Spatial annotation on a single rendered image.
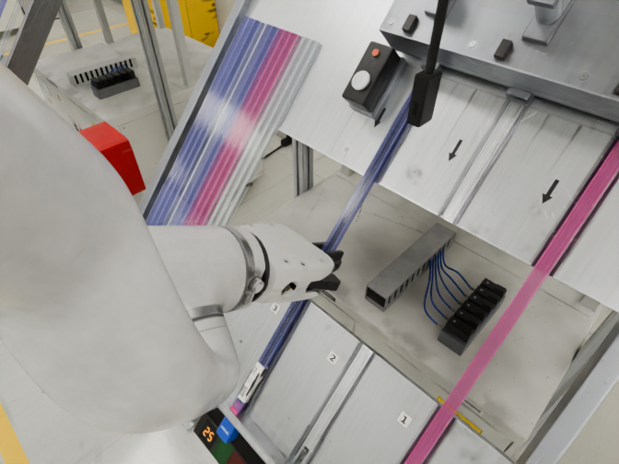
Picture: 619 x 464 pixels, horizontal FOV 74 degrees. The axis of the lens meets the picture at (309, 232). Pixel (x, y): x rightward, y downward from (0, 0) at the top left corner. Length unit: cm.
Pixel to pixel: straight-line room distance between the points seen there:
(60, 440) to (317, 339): 114
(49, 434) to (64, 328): 139
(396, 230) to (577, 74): 64
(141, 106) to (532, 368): 141
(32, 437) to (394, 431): 127
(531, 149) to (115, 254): 42
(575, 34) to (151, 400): 46
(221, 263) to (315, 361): 25
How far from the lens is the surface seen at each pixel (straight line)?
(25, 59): 147
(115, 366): 24
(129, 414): 26
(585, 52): 48
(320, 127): 60
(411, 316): 87
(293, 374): 59
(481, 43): 50
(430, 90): 38
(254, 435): 62
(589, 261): 49
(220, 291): 35
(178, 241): 34
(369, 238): 99
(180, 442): 144
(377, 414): 54
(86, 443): 154
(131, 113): 163
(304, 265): 43
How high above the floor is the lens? 131
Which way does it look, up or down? 44 degrees down
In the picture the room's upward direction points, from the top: straight up
